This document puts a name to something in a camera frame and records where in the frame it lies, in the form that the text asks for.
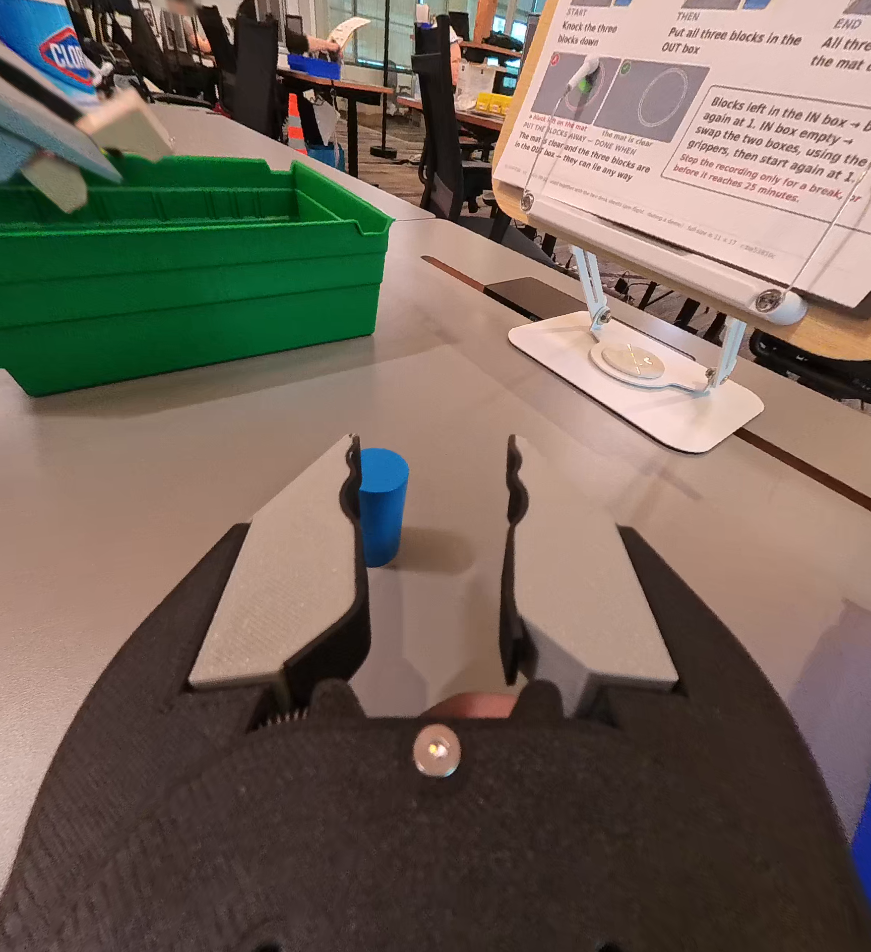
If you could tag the black office chair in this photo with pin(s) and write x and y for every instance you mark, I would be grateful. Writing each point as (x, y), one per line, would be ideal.
(443, 134)
(249, 74)

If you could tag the white document stand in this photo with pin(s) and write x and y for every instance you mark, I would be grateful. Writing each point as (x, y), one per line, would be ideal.
(666, 416)

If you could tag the green plastic bin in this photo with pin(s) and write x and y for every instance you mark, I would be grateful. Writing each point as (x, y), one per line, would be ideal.
(182, 297)

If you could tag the wooden backing board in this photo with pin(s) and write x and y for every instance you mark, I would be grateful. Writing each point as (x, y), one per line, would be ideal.
(837, 335)

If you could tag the yellow containers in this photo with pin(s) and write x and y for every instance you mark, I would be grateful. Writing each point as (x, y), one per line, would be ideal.
(495, 104)

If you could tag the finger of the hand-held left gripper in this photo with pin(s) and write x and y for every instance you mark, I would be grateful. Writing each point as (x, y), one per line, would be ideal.
(41, 137)
(130, 123)

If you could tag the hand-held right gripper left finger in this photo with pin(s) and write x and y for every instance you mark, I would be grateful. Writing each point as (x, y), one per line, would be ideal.
(287, 587)

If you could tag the small blue storage bin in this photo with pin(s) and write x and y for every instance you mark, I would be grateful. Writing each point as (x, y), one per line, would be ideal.
(315, 67)

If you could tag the black floor lamp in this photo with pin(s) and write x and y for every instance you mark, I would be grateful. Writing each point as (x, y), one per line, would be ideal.
(385, 149)

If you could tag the disinfectant wipes canister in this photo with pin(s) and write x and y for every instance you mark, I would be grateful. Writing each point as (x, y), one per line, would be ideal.
(41, 44)

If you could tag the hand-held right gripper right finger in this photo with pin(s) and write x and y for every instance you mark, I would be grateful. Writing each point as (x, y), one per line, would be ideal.
(592, 595)

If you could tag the white paper sheet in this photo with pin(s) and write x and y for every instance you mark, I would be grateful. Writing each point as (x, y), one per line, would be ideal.
(348, 31)

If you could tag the orange traffic cone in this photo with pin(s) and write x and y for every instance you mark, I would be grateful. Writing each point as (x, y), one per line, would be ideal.
(298, 130)

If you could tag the black desk grommet cover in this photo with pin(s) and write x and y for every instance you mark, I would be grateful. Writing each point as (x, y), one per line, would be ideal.
(536, 297)

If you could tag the blue wooden cylinder block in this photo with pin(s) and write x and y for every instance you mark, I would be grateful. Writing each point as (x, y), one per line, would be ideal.
(385, 506)

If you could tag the printed instruction sheet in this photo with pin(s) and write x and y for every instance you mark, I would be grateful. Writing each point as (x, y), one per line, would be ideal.
(740, 74)

